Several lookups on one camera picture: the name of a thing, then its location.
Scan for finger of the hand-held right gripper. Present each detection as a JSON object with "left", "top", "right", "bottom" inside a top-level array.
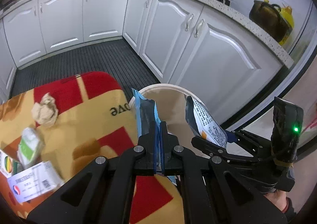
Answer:
[
  {"left": 224, "top": 129, "right": 271, "bottom": 151},
  {"left": 191, "top": 137, "right": 248, "bottom": 162}
]

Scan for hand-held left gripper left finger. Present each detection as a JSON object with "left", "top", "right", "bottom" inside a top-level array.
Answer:
[{"left": 26, "top": 121, "right": 161, "bottom": 224}]

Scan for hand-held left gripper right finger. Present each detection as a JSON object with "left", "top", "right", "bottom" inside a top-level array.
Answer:
[{"left": 160, "top": 121, "right": 288, "bottom": 224}]

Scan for white printed snack wrapper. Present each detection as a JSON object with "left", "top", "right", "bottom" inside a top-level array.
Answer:
[{"left": 184, "top": 92, "right": 228, "bottom": 149}]

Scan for blue plastic wrapper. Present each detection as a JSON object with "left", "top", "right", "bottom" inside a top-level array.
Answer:
[{"left": 131, "top": 88, "right": 178, "bottom": 187}]

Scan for beige plastic bin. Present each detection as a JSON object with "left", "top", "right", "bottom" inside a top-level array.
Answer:
[{"left": 129, "top": 84, "right": 234, "bottom": 158}]

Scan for person's right hand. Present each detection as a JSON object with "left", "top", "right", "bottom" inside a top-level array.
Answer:
[{"left": 264, "top": 188, "right": 289, "bottom": 214}]

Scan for white base cabinets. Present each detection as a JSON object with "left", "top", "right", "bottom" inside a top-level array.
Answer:
[{"left": 0, "top": 0, "right": 284, "bottom": 119}]

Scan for white box red blue logo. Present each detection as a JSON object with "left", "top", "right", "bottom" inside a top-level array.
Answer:
[{"left": 7, "top": 161, "right": 64, "bottom": 203}]

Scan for crumpled brown paper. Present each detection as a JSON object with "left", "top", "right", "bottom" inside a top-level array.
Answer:
[{"left": 32, "top": 93, "right": 59, "bottom": 128}]

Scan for white green small box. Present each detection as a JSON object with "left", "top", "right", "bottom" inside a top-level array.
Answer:
[{"left": 17, "top": 127, "right": 46, "bottom": 168}]

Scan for dark ribbed floor mat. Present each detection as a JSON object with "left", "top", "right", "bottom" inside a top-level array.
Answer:
[{"left": 11, "top": 38, "right": 162, "bottom": 102}]

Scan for white box round colourful logo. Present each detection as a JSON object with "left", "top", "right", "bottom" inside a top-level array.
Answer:
[{"left": 0, "top": 150, "right": 24, "bottom": 179}]

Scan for yellow jug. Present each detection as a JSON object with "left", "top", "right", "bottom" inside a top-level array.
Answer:
[{"left": 279, "top": 6, "right": 295, "bottom": 47}]

